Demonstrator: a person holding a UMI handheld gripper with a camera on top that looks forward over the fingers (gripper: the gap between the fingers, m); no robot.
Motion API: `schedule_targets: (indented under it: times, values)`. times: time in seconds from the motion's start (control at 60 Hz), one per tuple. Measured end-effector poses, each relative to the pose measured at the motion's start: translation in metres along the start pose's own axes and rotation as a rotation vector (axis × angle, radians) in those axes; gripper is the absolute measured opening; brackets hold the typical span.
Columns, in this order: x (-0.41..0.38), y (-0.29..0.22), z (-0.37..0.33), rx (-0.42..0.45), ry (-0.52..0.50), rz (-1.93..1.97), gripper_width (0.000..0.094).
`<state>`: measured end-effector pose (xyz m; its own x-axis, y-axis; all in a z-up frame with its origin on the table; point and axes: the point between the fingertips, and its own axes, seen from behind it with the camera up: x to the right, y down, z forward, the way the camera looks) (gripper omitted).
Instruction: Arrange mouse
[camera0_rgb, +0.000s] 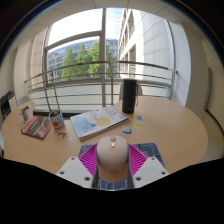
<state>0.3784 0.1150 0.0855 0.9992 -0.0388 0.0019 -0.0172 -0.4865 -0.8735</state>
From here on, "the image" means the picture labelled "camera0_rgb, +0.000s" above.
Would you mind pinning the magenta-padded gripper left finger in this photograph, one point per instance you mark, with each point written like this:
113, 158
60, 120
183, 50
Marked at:
75, 171

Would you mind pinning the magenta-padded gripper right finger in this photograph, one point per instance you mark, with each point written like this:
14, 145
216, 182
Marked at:
150, 170

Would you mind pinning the beige computer mouse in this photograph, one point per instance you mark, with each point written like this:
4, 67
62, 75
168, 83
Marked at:
112, 156

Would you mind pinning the blue patterned mouse pad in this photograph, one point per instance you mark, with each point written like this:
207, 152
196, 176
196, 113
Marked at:
153, 150

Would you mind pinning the brown round sticker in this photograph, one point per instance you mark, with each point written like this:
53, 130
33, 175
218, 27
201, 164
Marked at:
62, 135

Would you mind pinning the blue white sticker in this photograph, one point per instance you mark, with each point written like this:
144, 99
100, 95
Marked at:
127, 130

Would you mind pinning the small blue sticker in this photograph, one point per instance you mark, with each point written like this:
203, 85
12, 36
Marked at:
140, 117

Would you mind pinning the white mug with plant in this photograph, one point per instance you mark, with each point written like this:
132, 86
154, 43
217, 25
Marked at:
57, 120

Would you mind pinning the light blue magazine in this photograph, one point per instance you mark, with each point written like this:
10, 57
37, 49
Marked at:
96, 121

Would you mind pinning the red magazine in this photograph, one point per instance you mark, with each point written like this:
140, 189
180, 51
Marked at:
36, 126

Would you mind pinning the black cylindrical flask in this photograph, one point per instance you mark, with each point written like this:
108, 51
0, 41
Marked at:
129, 96

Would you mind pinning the small blue white can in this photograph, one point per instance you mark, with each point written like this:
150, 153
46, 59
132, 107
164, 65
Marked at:
25, 114

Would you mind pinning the black printer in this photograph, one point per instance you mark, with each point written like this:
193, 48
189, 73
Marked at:
7, 105

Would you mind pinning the metal balcony railing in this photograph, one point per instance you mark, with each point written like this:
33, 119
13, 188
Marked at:
83, 63

